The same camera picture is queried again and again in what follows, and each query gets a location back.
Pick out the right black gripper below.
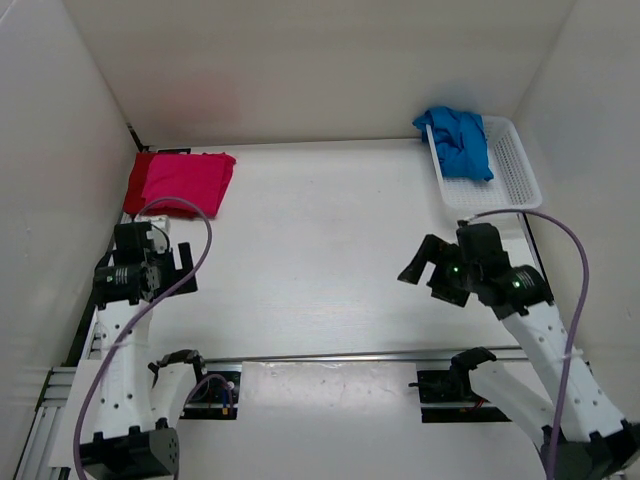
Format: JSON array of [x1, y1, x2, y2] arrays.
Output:
[[397, 234, 480, 307]]

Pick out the dark red t-shirt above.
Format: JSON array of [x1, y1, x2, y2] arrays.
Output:
[[123, 152, 155, 215]]

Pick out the pink t-shirt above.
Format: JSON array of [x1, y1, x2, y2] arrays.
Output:
[[141, 153, 236, 218]]

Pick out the blue t-shirt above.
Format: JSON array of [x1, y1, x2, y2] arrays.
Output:
[[412, 106, 494, 182]]

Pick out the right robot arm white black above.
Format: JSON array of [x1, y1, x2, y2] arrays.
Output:
[[398, 223, 639, 479]]

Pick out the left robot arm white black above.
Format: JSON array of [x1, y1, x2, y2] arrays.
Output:
[[73, 217, 210, 479]]

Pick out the white plastic basket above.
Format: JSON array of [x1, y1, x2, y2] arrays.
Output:
[[426, 115, 542, 218]]

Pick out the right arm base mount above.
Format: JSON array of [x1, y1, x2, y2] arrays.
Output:
[[408, 370, 510, 424]]

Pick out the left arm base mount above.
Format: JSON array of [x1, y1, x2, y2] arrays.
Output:
[[180, 363, 242, 421]]

